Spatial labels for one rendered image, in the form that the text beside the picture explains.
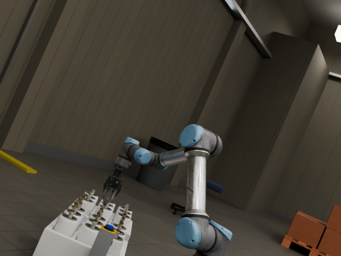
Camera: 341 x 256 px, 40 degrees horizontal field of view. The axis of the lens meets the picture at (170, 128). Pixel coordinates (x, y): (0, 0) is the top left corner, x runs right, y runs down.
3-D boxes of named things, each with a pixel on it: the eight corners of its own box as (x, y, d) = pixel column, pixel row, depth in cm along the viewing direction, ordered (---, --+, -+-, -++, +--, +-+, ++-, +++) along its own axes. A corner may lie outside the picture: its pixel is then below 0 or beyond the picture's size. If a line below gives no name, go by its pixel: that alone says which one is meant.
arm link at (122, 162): (118, 155, 248) (133, 161, 248) (115, 163, 248) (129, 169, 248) (116, 155, 240) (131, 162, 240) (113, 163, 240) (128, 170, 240)
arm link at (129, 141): (132, 139, 238) (123, 134, 245) (123, 159, 238) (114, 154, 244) (143, 144, 243) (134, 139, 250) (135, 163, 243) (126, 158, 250)
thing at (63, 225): (55, 248, 228) (70, 214, 228) (67, 257, 222) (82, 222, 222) (40, 247, 220) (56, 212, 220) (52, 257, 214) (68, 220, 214)
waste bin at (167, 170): (143, 179, 726) (161, 140, 727) (171, 193, 701) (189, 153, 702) (126, 176, 677) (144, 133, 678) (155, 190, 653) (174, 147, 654)
